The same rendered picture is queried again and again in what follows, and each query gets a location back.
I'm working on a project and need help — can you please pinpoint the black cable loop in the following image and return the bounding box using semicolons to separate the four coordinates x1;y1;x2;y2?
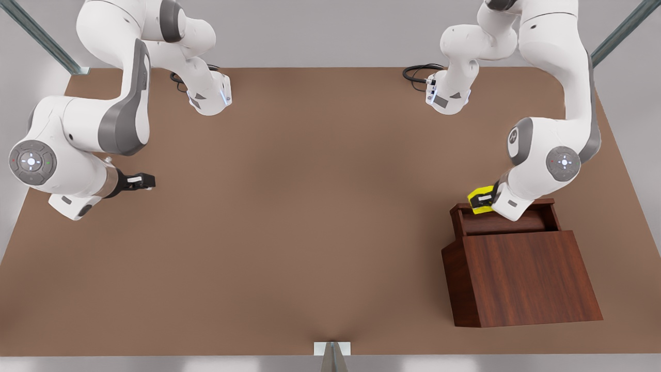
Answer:
170;64;221;94
402;64;448;93

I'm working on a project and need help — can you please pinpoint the dark wooden cabinet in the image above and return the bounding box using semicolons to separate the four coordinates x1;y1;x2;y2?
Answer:
442;230;604;328

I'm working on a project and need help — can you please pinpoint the dark wooden drawer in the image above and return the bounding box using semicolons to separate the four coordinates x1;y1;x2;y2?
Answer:
449;198;562;239

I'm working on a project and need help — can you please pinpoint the silver frame post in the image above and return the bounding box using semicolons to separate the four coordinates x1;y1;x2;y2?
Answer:
313;341;352;372
0;0;90;76
591;0;661;68

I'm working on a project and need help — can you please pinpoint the yellow square block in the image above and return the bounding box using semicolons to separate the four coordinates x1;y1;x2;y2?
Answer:
467;186;497;215

